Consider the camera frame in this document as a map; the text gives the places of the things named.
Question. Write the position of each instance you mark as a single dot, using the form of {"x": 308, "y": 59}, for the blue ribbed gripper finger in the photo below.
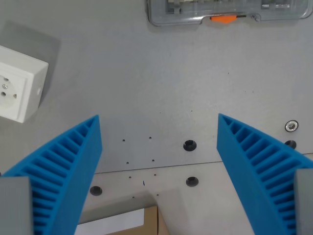
{"x": 259, "y": 171}
{"x": 61, "y": 171}

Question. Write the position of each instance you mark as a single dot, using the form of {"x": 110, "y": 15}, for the orange lever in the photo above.
{"x": 223, "y": 18}

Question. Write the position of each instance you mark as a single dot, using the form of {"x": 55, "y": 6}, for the silver hex bolt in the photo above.
{"x": 291, "y": 126}

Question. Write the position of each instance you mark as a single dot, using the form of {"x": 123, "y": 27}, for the white wall socket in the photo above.
{"x": 22, "y": 73}

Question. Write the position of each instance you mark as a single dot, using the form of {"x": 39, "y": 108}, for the transparent plastic electrical box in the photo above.
{"x": 185, "y": 12}

